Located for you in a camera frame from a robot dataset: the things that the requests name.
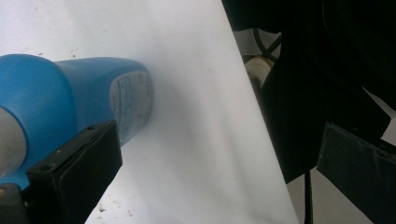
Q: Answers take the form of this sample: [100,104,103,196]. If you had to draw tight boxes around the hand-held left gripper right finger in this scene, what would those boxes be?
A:
[316,121,396,224]

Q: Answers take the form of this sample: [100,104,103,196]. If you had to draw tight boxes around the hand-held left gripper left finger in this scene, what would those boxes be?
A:
[25,119,123,224]

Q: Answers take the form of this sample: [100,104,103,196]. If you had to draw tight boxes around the blue plastic bottle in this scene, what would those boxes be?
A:
[0,53,154,191]

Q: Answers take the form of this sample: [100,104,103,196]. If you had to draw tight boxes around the black curtain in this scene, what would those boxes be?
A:
[221,0,396,185]

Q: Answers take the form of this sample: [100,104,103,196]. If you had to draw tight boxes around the white pipe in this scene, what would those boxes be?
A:
[244,55,275,89]

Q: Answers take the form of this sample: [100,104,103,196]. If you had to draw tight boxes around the black cable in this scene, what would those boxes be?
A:
[304,170,314,224]

